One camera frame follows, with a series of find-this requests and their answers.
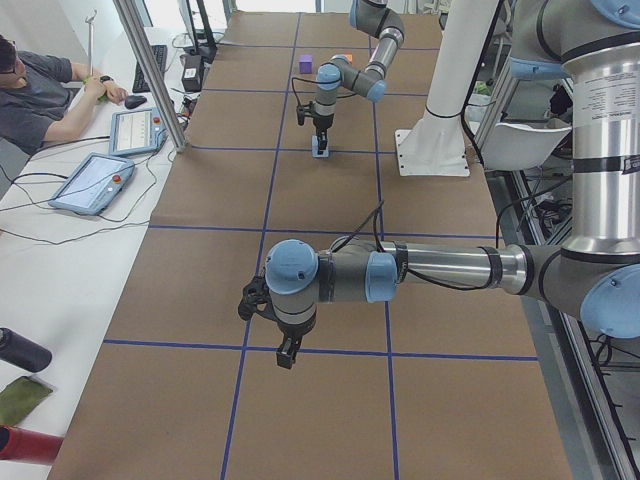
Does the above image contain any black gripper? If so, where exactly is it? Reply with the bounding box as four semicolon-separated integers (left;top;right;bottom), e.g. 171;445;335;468
313;112;334;153
276;313;316;369

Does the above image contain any light blue foam block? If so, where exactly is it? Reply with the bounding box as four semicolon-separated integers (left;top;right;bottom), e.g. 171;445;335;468
311;136;330;158

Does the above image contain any purple foam block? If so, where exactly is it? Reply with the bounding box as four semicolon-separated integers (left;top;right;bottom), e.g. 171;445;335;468
298;54;314;75

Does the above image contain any black power adapter box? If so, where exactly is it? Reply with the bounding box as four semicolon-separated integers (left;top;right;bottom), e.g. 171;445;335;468
181;55;204;93

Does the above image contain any black keyboard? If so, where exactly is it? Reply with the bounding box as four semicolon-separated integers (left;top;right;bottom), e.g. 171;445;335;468
131;43;169;94

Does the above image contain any white chair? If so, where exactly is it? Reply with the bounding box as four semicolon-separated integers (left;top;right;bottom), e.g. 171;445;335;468
481;122;572;171

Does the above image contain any blue teach pendant far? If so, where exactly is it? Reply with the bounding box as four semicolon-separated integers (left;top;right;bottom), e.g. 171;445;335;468
109;108;167;157

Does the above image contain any blue teach pendant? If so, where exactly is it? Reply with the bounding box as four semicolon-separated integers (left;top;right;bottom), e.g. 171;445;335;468
109;108;167;157
48;153;135;216

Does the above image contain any black computer mouse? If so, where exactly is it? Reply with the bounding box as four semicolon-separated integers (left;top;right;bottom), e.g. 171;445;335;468
124;95;147;110

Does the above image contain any blue teach pendant near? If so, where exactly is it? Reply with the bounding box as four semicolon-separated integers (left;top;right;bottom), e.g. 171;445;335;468
48;153;135;216

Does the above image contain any green cloth pouch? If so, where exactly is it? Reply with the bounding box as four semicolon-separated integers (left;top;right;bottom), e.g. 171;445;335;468
1;376;53;426

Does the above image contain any black water bottle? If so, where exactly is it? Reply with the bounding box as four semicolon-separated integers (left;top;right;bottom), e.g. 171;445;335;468
1;327;52;373

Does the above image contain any seated person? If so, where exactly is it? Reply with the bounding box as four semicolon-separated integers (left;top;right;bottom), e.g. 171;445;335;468
1;37;128;155

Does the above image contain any red bottle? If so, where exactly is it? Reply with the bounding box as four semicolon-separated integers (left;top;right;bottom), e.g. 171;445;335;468
1;425;64;466

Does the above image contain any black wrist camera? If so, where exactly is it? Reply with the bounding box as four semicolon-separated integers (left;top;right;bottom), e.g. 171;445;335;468
296;101;315;126
237;275;276;322

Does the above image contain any white camera mast pedestal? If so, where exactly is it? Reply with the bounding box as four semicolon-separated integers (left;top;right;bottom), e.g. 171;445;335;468
395;0;500;177

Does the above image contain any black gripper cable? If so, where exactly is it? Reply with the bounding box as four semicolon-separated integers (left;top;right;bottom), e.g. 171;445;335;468
329;199;501;291

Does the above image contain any aluminium frame post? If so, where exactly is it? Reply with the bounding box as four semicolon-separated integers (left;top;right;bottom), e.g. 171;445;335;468
113;0;187;153

